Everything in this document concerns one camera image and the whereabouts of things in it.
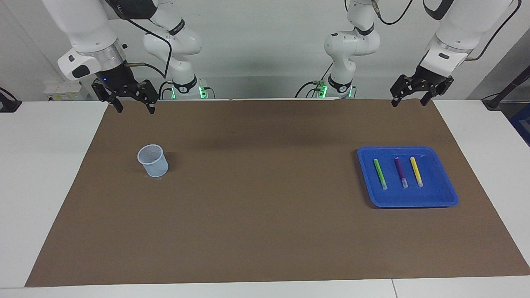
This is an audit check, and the purple pen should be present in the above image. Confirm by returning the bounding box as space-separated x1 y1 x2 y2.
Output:
394 157 409 189

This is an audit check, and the yellow pen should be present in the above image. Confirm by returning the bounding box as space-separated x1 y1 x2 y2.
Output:
410 156 424 187

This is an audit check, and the green pen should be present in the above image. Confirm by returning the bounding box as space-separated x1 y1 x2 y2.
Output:
373 159 388 190

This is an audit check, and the light blue mesh pen cup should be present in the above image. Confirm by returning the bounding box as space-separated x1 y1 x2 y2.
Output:
137 144 169 178

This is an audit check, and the black stand with pole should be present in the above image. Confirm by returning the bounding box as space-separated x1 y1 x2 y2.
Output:
482 65 530 111

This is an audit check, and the blue plastic tray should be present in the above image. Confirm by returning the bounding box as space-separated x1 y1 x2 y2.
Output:
357 146 459 208

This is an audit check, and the blue crate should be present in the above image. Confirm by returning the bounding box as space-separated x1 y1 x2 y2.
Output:
510 103 530 146

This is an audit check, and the black table clamp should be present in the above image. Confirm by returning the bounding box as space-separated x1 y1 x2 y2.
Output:
0 87 22 113

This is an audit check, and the brown table mat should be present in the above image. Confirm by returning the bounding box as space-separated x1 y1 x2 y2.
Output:
25 99 530 287

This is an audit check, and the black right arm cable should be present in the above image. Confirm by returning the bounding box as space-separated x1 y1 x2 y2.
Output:
104 0 173 79

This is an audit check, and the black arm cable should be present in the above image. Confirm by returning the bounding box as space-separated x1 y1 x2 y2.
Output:
371 0 522 62
104 0 173 79

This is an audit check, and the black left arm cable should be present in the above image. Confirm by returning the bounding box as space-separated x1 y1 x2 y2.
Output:
371 0 522 62

